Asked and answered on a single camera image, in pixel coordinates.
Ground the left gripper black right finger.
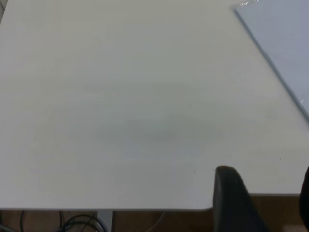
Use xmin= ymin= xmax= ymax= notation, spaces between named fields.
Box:
xmin=298 ymin=165 xmax=309 ymax=232

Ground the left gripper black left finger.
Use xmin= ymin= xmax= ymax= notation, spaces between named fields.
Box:
xmin=211 ymin=165 xmax=271 ymax=232

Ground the clear green zipper bag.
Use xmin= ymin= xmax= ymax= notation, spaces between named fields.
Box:
xmin=232 ymin=0 xmax=309 ymax=127

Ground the white table leg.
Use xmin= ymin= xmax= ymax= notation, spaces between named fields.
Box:
xmin=96 ymin=210 xmax=113 ymax=232

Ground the white cable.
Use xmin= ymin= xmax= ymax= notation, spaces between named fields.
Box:
xmin=144 ymin=211 xmax=168 ymax=232

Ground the looped black cable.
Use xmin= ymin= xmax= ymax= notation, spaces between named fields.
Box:
xmin=58 ymin=210 xmax=100 ymax=232

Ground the thin black cable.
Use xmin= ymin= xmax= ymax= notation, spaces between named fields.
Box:
xmin=19 ymin=210 xmax=26 ymax=232

